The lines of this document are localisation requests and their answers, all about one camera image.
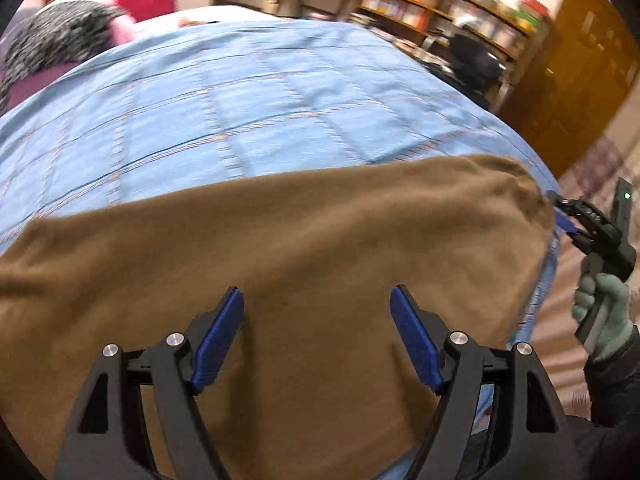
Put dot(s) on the pink pillow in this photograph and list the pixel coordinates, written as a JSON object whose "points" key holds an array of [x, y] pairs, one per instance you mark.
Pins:
{"points": [[122, 20]]}

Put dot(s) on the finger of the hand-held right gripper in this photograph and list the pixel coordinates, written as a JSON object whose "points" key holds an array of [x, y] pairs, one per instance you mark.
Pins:
{"points": [[564, 222], [580, 206]]}

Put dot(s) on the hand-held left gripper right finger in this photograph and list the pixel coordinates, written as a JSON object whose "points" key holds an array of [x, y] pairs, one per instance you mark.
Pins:
{"points": [[414, 335]]}

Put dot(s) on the wooden door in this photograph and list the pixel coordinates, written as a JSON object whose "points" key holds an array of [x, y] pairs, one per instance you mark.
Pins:
{"points": [[575, 75]]}

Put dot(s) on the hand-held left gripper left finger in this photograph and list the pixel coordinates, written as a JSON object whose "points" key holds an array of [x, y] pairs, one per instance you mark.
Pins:
{"points": [[220, 332]]}

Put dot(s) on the striped floor rug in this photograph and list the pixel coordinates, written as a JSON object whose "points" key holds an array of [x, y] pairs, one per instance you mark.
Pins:
{"points": [[595, 160]]}

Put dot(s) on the small toy on bed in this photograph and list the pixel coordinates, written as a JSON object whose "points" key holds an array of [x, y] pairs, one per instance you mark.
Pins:
{"points": [[190, 22]]}

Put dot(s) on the wooden bookshelf with books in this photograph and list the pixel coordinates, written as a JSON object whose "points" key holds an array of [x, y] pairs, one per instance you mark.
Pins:
{"points": [[440, 5]]}

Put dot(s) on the blue plaid blanket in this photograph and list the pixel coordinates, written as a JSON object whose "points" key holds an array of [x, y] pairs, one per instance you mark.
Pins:
{"points": [[250, 100]]}

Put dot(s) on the leopard print blanket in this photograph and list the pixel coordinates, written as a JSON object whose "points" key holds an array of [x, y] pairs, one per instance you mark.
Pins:
{"points": [[55, 35]]}

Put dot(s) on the black office chair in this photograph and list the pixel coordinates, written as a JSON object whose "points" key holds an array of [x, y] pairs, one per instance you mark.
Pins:
{"points": [[472, 57]]}

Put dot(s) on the person's right hand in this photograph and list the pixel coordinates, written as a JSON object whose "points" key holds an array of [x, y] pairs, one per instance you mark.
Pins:
{"points": [[614, 310]]}

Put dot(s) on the person's right forearm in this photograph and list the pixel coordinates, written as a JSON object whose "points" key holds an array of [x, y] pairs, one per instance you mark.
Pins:
{"points": [[607, 410]]}

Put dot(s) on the brown pants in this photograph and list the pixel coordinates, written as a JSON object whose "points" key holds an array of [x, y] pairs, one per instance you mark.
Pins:
{"points": [[300, 235]]}

